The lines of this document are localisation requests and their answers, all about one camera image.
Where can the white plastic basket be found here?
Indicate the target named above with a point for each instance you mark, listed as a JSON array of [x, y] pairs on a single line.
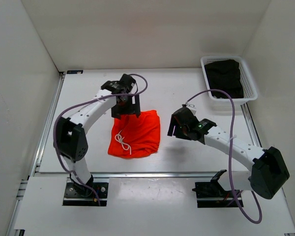
[[246, 79]]

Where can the aluminium table edge rail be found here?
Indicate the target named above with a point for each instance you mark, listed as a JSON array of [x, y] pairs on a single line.
[[165, 90]]

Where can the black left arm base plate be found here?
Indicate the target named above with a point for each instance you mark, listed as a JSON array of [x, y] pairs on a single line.
[[73, 196]]

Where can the black corner label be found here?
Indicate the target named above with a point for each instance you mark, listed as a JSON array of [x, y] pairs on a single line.
[[74, 72]]

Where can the orange shorts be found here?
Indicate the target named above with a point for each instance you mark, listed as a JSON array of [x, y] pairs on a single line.
[[135, 137]]

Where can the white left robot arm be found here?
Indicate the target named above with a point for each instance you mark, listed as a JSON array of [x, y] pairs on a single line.
[[72, 125]]

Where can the black folded shorts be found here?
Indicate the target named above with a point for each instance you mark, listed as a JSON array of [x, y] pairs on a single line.
[[225, 75]]

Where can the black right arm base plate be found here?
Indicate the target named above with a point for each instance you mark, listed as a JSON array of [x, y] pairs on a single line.
[[212, 195]]

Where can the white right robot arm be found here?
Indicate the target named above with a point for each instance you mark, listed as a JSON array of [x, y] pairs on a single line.
[[266, 169]]

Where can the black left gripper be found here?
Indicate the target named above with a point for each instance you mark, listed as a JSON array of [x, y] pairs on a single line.
[[132, 109]]

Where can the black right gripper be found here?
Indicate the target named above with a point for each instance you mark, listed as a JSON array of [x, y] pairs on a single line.
[[173, 122]]

